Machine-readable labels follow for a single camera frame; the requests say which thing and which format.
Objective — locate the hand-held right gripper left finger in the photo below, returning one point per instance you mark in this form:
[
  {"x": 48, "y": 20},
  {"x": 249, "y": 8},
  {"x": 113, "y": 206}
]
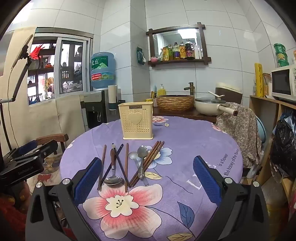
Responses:
[{"x": 87, "y": 182}]

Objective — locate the cat printed cloth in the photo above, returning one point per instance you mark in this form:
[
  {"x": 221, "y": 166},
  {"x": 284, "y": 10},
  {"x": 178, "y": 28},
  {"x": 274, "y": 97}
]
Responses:
[{"x": 49, "y": 166}]

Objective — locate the white ladle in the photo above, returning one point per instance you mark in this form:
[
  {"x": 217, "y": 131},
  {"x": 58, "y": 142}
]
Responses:
[{"x": 216, "y": 93}]

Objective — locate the glass jar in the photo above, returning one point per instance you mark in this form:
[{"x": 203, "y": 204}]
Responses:
[{"x": 267, "y": 84}]

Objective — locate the paper cup dispenser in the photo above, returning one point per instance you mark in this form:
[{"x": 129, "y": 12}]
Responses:
[{"x": 112, "y": 97}]

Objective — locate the red artificial flower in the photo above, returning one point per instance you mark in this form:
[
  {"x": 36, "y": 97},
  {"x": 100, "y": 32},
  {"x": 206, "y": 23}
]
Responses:
[{"x": 37, "y": 52}]

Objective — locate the wooden shelf unit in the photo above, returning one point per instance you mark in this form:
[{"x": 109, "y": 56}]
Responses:
[{"x": 266, "y": 109}]

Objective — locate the phone holder stand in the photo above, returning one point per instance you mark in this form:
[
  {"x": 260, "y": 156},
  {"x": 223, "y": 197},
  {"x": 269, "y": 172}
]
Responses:
[{"x": 20, "y": 69}]

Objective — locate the green packet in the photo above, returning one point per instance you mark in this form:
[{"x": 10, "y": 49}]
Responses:
[{"x": 140, "y": 55}]

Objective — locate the yellow cup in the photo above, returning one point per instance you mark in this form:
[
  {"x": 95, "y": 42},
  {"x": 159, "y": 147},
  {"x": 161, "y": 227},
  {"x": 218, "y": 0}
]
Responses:
[{"x": 149, "y": 100}]

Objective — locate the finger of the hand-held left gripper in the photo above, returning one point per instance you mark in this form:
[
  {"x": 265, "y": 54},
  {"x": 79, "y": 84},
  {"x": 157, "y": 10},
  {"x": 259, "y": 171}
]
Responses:
[
  {"x": 48, "y": 148},
  {"x": 27, "y": 147}
]

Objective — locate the row of bottles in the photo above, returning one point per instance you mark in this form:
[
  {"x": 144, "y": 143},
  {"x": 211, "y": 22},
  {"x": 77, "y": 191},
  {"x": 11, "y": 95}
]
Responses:
[{"x": 182, "y": 52}]

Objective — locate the wooden framed mirror shelf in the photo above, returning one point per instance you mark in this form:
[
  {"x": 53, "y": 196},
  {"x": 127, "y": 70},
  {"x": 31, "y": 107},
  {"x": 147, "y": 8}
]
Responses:
[{"x": 150, "y": 44}]

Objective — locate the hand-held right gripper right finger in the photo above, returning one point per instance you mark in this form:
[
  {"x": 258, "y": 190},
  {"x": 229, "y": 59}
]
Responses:
[{"x": 207, "y": 183}]

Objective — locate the large metal spoon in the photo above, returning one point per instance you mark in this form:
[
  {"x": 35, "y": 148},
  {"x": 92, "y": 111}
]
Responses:
[{"x": 142, "y": 151}]

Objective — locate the window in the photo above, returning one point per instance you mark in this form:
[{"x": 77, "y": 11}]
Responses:
[{"x": 69, "y": 69}]

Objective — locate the floral patterned cloth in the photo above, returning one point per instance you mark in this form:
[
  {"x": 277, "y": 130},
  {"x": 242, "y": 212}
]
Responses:
[{"x": 240, "y": 129}]

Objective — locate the purple floral tablecloth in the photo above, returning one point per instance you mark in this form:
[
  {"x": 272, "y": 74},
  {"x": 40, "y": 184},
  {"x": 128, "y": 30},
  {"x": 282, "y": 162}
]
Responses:
[{"x": 185, "y": 143}]

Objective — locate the brown wooden chopstick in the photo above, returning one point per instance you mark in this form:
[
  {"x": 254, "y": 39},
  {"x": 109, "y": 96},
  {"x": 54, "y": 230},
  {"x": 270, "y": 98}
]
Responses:
[
  {"x": 157, "y": 150},
  {"x": 126, "y": 162},
  {"x": 154, "y": 151},
  {"x": 103, "y": 162},
  {"x": 151, "y": 151}
]

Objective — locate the blue basin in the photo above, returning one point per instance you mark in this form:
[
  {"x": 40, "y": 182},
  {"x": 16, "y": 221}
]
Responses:
[{"x": 260, "y": 131}]

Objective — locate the small metal spoon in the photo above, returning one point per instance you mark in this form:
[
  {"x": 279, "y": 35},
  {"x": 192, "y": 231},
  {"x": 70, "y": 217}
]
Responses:
[{"x": 133, "y": 155}]

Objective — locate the blue water bottle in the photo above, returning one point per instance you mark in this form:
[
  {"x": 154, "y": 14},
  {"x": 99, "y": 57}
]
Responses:
[{"x": 103, "y": 69}]

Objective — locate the wooden counter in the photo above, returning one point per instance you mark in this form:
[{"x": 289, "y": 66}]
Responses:
[{"x": 185, "y": 116}]

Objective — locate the person's left hand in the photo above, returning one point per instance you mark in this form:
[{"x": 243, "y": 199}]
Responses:
[{"x": 22, "y": 197}]

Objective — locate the black plastic bag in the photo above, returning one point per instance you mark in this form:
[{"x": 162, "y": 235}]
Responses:
[{"x": 284, "y": 143}]

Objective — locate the dark chopstick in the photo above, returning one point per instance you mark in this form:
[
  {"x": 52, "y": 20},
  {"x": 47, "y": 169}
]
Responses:
[
  {"x": 120, "y": 165},
  {"x": 119, "y": 150}
]

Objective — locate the brown and white rice cooker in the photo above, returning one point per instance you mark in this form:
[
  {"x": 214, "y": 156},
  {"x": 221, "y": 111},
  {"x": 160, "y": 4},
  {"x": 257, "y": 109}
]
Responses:
[{"x": 231, "y": 91}]

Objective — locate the pink bowl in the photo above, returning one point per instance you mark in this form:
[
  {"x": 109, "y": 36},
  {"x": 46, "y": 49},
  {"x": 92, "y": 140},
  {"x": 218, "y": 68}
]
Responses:
[{"x": 154, "y": 59}]

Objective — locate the bronze faucet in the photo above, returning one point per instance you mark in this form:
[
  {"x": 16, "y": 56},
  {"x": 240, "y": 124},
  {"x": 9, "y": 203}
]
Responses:
[{"x": 191, "y": 88}]

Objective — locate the white microwave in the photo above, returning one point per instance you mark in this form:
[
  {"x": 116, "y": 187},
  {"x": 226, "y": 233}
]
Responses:
[{"x": 283, "y": 81}]

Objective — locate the blue tube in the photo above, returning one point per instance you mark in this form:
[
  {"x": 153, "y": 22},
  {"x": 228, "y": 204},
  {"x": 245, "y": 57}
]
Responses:
[{"x": 155, "y": 89}]

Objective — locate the cream perforated utensil holder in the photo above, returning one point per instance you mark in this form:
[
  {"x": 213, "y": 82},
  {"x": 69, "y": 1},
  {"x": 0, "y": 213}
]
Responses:
[{"x": 136, "y": 120}]

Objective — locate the woven pattern basin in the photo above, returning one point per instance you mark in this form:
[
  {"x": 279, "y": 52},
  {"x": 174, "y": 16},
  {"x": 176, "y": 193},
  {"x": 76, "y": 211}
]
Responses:
[{"x": 175, "y": 103}]

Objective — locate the water dispenser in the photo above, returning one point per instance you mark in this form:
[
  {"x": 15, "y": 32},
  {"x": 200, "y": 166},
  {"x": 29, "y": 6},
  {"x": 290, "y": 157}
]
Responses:
[{"x": 94, "y": 109}]

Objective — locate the green containers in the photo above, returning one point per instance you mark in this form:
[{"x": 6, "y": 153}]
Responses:
[{"x": 281, "y": 54}]

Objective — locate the yellow roll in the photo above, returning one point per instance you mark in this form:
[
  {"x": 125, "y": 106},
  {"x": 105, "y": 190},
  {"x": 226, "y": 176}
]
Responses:
[{"x": 259, "y": 80}]

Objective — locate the yellow soap bottle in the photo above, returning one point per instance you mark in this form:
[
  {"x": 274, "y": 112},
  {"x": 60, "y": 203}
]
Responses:
[{"x": 161, "y": 91}]

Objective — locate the wooden chair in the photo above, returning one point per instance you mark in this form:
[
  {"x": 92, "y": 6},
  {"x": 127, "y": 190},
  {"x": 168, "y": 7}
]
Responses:
[{"x": 53, "y": 138}]

